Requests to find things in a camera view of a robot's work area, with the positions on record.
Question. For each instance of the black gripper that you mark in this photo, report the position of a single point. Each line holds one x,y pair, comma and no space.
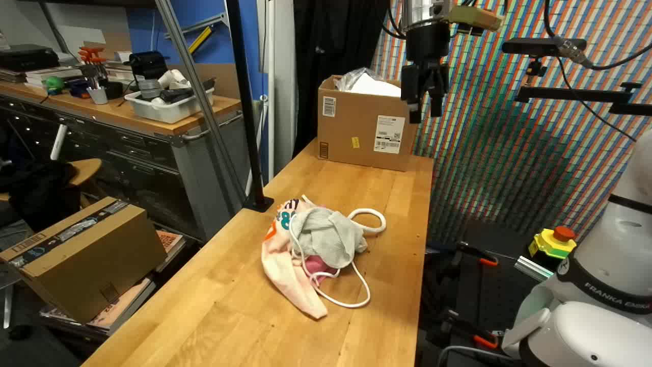
424,63

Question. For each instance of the whitish grey cloth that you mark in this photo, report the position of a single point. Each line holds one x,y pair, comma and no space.
328,236

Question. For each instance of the peach printed cloth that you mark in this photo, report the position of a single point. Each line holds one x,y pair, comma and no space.
288,279

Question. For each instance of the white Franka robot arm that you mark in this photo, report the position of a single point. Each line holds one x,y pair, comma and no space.
612,272

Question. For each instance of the white packing paper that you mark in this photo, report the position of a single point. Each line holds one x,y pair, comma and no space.
369,82

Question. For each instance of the cardboard box with labels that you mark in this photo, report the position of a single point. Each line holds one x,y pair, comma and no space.
354,129

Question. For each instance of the black curtain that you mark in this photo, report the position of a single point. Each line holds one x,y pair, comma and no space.
334,42

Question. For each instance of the yellow red emergency stop button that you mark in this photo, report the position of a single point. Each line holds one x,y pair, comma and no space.
553,244

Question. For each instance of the silver aluminium extrusion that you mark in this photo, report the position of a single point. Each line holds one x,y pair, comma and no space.
537,268

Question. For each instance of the black equipment cart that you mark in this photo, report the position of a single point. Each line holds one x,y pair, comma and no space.
475,299

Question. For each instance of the slanted grey metal strut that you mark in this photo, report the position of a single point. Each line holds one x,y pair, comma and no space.
195,82

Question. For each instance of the white plastic bin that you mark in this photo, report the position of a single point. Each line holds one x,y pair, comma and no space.
166,107

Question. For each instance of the blue panel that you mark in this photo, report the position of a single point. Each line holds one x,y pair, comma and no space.
156,28

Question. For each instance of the black benchtop appliance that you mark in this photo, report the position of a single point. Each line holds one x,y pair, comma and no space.
147,64

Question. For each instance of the wooden top workbench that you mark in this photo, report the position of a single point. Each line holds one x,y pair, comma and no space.
102,155

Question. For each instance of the orange plastic item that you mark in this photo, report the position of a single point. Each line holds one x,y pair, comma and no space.
92,54

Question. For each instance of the round wooden stool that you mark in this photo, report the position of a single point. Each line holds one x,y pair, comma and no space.
86,171

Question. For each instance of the long brown cardboard box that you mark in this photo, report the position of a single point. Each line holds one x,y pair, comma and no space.
89,257

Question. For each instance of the green plastic item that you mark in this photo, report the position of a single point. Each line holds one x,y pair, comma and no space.
54,84

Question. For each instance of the black bag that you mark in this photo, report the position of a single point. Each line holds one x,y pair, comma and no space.
38,195

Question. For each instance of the black flat case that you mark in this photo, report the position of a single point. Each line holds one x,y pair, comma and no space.
27,57

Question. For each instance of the tan wrist camera box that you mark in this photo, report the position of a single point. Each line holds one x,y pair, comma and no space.
475,18

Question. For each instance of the black stereo camera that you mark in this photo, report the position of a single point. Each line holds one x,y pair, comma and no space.
542,46

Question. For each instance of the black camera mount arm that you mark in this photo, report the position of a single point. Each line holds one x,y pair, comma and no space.
577,95

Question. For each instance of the black camera stand pole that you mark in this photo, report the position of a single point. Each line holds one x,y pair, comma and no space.
245,102

